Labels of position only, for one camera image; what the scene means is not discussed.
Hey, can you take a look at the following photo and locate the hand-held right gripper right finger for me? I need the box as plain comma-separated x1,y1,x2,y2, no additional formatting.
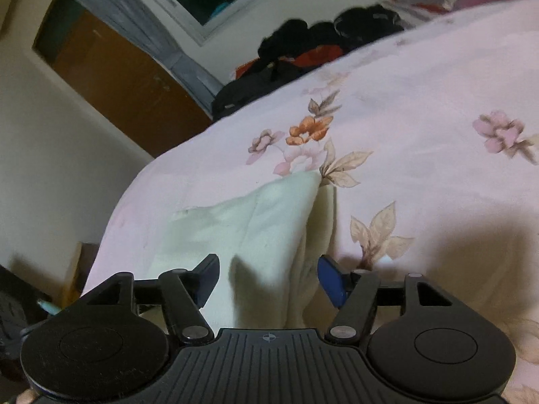
317,255,454,344

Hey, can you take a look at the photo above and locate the grey curtain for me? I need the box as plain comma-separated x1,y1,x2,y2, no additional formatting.
31,0,225,115

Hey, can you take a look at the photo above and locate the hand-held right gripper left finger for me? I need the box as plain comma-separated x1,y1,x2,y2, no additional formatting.
86,254,221,344

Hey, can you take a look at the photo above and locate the small white garment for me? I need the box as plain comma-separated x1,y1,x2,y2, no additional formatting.
141,171,338,330

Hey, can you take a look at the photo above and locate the pink floral bedsheet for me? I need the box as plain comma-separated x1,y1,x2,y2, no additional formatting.
82,0,539,404

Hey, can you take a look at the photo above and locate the dark bag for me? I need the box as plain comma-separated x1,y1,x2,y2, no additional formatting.
0,264,56,384

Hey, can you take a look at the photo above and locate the brown wooden door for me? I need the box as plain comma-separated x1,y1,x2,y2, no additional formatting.
33,0,212,159

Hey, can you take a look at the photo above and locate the pile of dark clothes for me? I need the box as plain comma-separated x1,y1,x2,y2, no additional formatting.
211,5,407,121

